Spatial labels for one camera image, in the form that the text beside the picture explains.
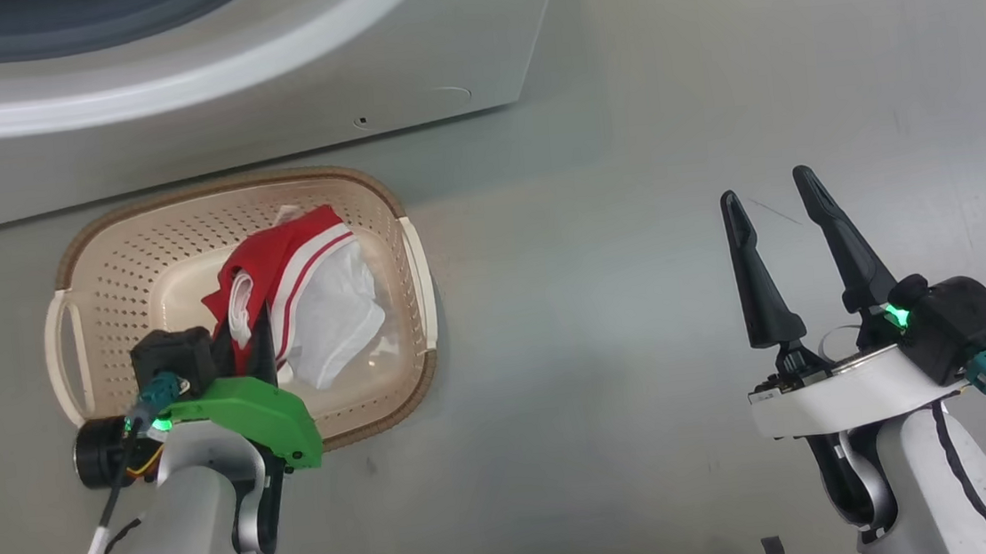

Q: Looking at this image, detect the beige perforated laundry basket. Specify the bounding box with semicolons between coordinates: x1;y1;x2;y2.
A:
30;157;451;477

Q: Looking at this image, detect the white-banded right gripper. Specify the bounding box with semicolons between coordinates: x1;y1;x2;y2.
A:
717;151;975;445

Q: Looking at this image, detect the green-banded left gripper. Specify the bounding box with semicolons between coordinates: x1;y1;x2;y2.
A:
61;296;326;491

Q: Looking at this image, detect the red and white garment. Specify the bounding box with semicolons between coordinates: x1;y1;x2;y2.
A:
193;197;396;401

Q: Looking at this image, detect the left camera cable teal plug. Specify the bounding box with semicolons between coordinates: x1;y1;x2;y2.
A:
43;369;198;554

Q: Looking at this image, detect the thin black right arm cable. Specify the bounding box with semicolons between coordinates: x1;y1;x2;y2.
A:
931;399;986;554

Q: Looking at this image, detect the white front-loading washing machine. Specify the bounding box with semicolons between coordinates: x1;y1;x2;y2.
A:
0;0;584;237

